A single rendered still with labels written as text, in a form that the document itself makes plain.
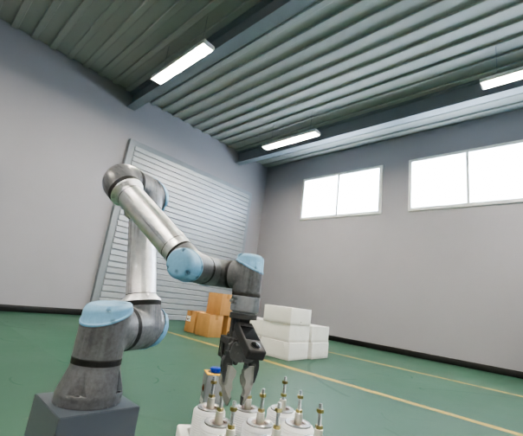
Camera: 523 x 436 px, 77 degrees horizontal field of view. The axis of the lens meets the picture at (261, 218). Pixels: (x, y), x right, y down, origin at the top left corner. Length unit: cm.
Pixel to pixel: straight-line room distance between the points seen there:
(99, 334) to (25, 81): 565
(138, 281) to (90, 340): 22
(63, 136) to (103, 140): 61
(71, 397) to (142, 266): 36
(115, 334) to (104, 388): 12
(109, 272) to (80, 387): 525
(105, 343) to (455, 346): 559
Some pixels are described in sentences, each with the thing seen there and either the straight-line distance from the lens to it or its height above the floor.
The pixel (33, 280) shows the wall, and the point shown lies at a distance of 590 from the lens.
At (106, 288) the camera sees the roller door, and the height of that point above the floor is 45.
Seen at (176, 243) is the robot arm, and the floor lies 69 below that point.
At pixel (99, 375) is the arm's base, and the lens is 93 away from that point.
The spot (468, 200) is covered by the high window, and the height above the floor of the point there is 254.
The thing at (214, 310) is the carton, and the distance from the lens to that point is 499.
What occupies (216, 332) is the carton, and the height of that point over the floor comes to 7.
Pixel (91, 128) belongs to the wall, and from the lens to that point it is 642.
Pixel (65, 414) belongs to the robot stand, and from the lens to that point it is 91.
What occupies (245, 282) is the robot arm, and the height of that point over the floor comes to 62.
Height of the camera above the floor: 58
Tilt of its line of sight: 14 degrees up
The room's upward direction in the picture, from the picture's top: 7 degrees clockwise
